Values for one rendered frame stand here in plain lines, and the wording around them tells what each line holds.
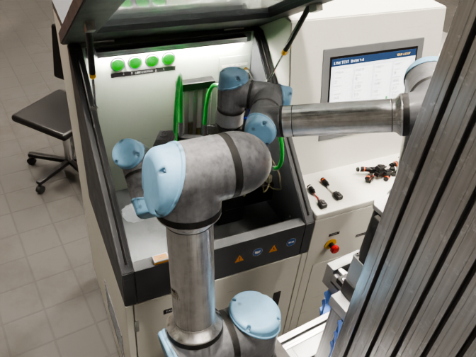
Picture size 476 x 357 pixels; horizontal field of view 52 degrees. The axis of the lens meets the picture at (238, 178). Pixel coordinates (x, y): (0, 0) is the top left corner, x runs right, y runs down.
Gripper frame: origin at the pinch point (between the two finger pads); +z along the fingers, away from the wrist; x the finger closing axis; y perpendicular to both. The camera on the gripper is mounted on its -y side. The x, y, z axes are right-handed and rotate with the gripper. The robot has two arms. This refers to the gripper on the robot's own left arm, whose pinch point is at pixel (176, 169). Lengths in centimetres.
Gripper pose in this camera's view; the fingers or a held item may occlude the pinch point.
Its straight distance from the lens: 150.7
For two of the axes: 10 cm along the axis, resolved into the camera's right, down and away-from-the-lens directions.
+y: -0.4, 9.9, -1.6
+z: 2.3, 1.6, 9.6
